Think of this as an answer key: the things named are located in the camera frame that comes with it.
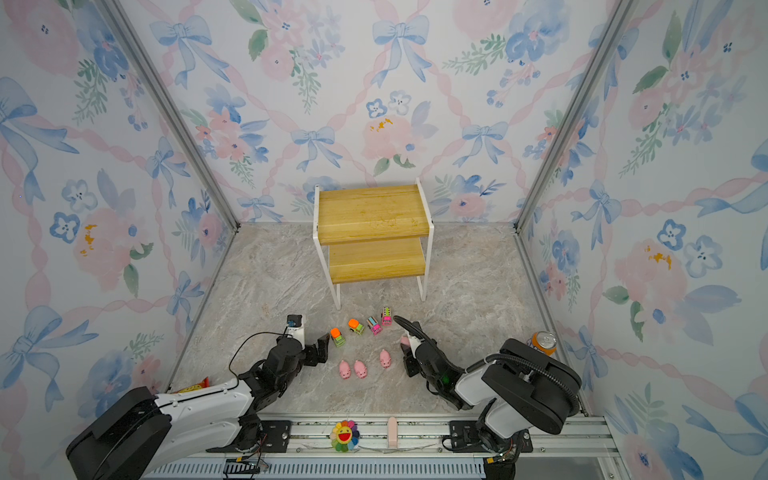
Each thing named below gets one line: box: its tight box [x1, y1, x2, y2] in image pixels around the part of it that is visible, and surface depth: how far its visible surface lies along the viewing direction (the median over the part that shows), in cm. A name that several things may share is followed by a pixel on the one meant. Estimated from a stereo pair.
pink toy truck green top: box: [382, 306, 393, 327], surface depth 94 cm
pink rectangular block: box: [387, 417, 398, 448], surface depth 75 cm
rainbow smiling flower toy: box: [330, 420, 360, 453], surface depth 75 cm
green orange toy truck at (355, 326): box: [348, 318, 365, 335], surface depth 92 cm
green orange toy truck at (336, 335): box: [330, 327, 346, 348], surface depth 90 cm
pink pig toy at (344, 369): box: [339, 360, 351, 380], surface depth 85 cm
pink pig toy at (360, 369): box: [354, 360, 368, 379], surface depth 85 cm
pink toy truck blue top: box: [366, 316, 383, 335], surface depth 93 cm
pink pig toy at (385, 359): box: [379, 349, 392, 369], surface depth 87 cm
